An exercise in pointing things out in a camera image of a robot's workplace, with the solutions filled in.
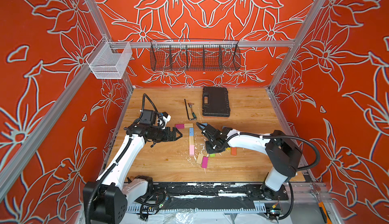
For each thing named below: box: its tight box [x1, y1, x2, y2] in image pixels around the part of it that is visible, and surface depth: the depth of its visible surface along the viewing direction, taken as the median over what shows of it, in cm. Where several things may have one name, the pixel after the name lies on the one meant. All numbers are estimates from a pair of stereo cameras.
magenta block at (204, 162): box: [201, 156, 209, 169], surface depth 85 cm
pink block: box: [189, 144, 196, 156], surface depth 87 cm
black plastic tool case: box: [202, 86, 231, 118], surface depth 106 cm
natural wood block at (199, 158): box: [196, 152, 204, 165], surface depth 85 cm
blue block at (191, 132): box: [189, 127, 194, 137], surface depth 94 cm
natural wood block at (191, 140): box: [188, 135, 194, 146], surface depth 92 cm
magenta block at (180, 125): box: [174, 123, 185, 129], surface depth 101 cm
